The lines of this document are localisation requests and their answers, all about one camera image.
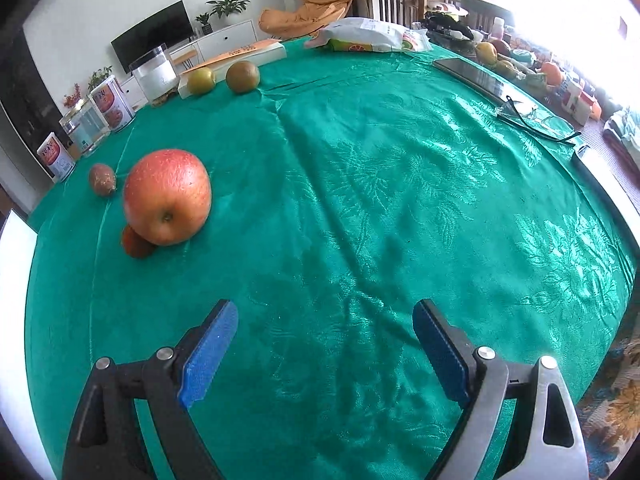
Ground small red-white can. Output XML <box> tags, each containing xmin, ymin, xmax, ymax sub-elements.
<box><xmin>37</xmin><ymin>132</ymin><xmax>75</xmax><ymax>181</ymax></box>

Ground orange lounge chair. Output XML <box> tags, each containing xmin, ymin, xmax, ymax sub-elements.
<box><xmin>258</xmin><ymin>0</ymin><xmax>354</xmax><ymax>40</ymax></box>

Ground dark tablet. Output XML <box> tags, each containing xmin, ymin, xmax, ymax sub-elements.
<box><xmin>433</xmin><ymin>58</ymin><xmax>538</xmax><ymax>115</ymax></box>

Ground tall red-white can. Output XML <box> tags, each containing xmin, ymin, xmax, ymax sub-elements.
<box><xmin>89</xmin><ymin>76</ymin><xmax>134</xmax><ymax>132</ymax></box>

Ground small orange tangerine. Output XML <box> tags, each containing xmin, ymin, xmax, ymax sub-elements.
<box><xmin>120</xmin><ymin>224</ymin><xmax>156</xmax><ymax>259</ymax></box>

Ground white box orange cover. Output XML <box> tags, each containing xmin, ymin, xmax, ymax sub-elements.
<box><xmin>178</xmin><ymin>39</ymin><xmax>286</xmax><ymax>99</ymax></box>

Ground clear jar gold lid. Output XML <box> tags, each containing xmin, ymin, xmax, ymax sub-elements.
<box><xmin>60</xmin><ymin>99</ymin><xmax>110</xmax><ymax>156</ymax></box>

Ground white plastic snack bag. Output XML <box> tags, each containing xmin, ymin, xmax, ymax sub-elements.
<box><xmin>304</xmin><ymin>18</ymin><xmax>432</xmax><ymax>53</ymax></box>

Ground brown round pear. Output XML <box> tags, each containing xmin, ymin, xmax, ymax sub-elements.
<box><xmin>226</xmin><ymin>61</ymin><xmax>260</xmax><ymax>94</ymax></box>

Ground white tv cabinet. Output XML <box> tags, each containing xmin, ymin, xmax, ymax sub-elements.
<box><xmin>120</xmin><ymin>20</ymin><xmax>258</xmax><ymax>110</ymax></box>

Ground eyeglasses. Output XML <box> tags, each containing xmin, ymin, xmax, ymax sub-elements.
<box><xmin>496</xmin><ymin>96</ymin><xmax>582</xmax><ymax>146</ymax></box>

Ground green tablecloth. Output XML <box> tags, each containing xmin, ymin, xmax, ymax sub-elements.
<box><xmin>26</xmin><ymin>41</ymin><xmax>637</xmax><ymax>479</ymax></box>

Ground potted green plant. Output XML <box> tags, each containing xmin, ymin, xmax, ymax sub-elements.
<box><xmin>206</xmin><ymin>0</ymin><xmax>252</xmax><ymax>28</ymax></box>

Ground red apple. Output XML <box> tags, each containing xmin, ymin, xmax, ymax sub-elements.
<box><xmin>124</xmin><ymin>148</ymin><xmax>212</xmax><ymax>246</ymax></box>

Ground green-yellow orange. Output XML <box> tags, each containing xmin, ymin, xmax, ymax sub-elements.
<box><xmin>186</xmin><ymin>67</ymin><xmax>216</xmax><ymax>96</ymax></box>

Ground black television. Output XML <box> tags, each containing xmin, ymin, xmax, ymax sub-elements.
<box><xmin>111</xmin><ymin>0</ymin><xmax>194</xmax><ymax>73</ymax></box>

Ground brown kiwi fruit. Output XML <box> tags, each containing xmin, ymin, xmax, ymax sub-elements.
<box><xmin>89</xmin><ymin>164</ymin><xmax>117</xmax><ymax>196</ymax></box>

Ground clear jar black lid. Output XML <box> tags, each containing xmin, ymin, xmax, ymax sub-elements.
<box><xmin>129</xmin><ymin>44</ymin><xmax>180</xmax><ymax>106</ymax></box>

